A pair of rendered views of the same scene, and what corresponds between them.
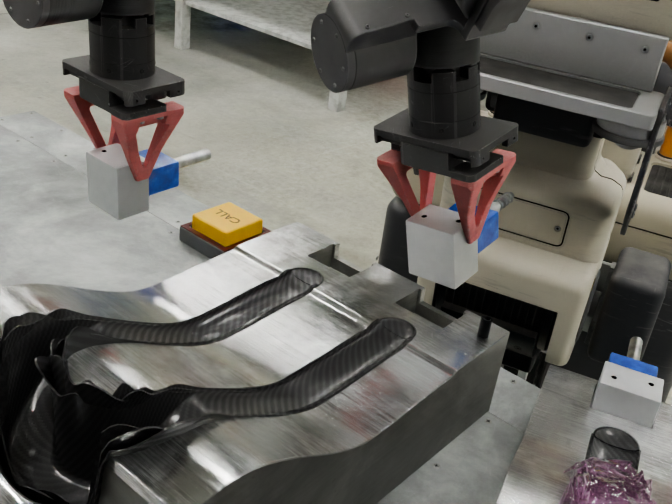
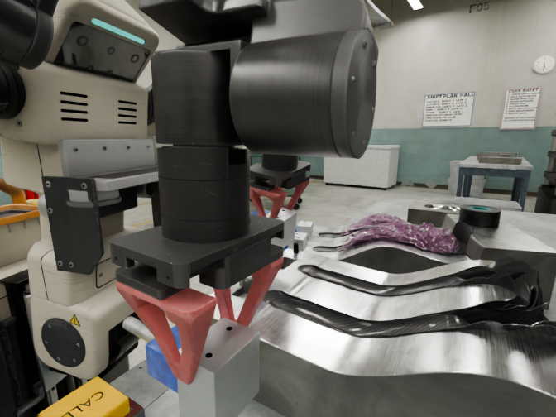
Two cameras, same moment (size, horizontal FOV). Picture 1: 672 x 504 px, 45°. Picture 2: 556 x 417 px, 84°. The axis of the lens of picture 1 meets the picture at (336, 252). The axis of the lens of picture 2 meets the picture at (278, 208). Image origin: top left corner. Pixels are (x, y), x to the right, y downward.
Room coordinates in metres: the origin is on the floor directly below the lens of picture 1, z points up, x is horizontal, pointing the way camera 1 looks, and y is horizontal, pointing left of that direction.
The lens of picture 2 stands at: (0.69, 0.42, 1.10)
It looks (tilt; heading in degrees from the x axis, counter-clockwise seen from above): 13 degrees down; 264
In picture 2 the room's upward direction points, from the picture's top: straight up
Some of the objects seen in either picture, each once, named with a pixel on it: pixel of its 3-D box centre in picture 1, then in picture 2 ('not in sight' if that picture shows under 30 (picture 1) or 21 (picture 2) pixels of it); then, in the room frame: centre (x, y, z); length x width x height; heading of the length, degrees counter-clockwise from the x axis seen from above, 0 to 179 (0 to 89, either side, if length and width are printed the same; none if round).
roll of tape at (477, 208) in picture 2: not in sight; (479, 215); (0.15, -0.23, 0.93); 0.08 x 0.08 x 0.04
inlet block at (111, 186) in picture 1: (157, 169); (176, 348); (0.75, 0.19, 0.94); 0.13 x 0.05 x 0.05; 142
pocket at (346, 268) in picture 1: (340, 275); (242, 298); (0.70, -0.01, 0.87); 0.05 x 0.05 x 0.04; 53
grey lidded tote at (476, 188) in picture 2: not in sight; (466, 186); (-3.58, -5.17, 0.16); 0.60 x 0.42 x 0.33; 135
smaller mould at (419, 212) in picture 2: not in sight; (441, 217); (0.02, -0.56, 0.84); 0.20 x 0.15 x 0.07; 143
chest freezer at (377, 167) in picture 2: not in sight; (360, 165); (-1.96, -6.57, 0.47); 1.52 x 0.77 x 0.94; 139
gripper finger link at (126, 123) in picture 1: (132, 128); (221, 293); (0.71, 0.20, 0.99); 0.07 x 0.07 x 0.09; 52
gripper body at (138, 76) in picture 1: (122, 49); (206, 202); (0.72, 0.21, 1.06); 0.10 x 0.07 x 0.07; 52
